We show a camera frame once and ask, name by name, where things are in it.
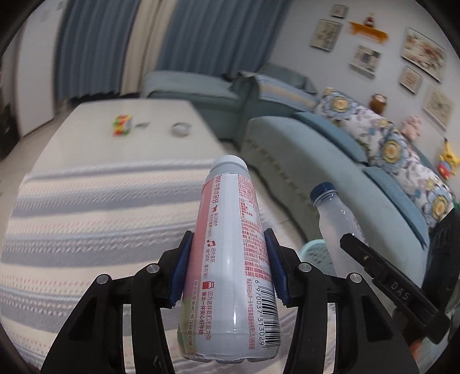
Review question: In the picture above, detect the clear blue cap bottle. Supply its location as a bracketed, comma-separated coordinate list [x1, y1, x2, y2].
[310, 182, 372, 285]

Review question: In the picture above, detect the white pink milk bottle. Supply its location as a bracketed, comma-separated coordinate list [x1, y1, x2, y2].
[177, 155, 281, 363]

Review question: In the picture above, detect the right hand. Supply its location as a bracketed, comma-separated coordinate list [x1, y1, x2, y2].
[409, 339, 423, 362]

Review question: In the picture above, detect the light blue laundry basket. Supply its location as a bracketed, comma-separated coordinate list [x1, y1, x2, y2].
[299, 239, 336, 276]

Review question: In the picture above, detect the striped knit table cloth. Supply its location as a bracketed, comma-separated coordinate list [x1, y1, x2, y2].
[1, 160, 212, 370]

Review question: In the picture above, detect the yellow pikachu plush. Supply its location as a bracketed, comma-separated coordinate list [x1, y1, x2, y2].
[437, 139, 459, 180]

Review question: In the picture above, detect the floral long pillow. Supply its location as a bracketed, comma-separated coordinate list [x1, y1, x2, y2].
[315, 87, 455, 228]

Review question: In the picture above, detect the pink pig plush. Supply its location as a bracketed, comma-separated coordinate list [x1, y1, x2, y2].
[400, 115, 421, 142]

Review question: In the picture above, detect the butterfly framed picture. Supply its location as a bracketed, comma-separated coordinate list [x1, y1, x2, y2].
[423, 87, 455, 131]

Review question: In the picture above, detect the blue fabric sofa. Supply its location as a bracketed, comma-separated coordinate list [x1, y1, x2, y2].
[141, 67, 434, 285]

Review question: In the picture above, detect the brown monkey plush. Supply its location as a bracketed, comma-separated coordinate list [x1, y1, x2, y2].
[369, 93, 388, 115]

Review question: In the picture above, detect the colourful rubik cube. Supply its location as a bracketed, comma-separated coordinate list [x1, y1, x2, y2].
[112, 115, 133, 136]

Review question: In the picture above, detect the small framed picture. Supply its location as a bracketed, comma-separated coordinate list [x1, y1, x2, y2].
[398, 66, 423, 95]

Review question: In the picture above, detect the white tape roll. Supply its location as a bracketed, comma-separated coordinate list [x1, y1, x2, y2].
[171, 122, 191, 137]

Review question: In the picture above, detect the large framed picture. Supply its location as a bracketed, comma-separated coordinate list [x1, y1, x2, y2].
[401, 27, 447, 83]

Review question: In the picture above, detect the newspaper framed picture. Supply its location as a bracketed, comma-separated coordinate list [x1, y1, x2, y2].
[349, 45, 381, 78]

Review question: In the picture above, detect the white refrigerator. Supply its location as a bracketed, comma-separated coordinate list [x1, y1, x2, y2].
[15, 0, 68, 136]

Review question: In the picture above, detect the tall framed picture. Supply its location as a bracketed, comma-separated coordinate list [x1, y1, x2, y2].
[310, 20, 342, 52]

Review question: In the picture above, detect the blue window curtain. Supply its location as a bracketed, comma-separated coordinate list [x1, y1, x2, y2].
[54, 1, 291, 102]

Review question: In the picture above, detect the orange wall shelf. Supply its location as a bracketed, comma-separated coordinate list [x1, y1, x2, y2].
[349, 22, 388, 44]

